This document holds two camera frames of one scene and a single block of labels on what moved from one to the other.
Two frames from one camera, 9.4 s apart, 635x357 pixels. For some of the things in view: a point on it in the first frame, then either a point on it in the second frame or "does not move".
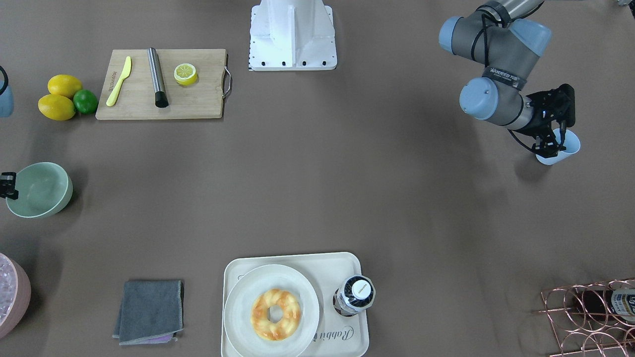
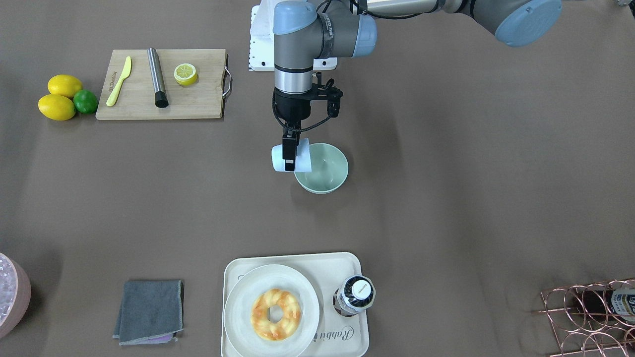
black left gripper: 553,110 → 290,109
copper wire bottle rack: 595,320 does not move
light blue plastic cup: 572,145 → 303,160
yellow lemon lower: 56,107 does not move
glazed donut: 289,322 does not move
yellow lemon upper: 64,85 does not move
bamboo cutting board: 136,98 does not move
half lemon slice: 186,74 does not move
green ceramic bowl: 44,188 → 329,167
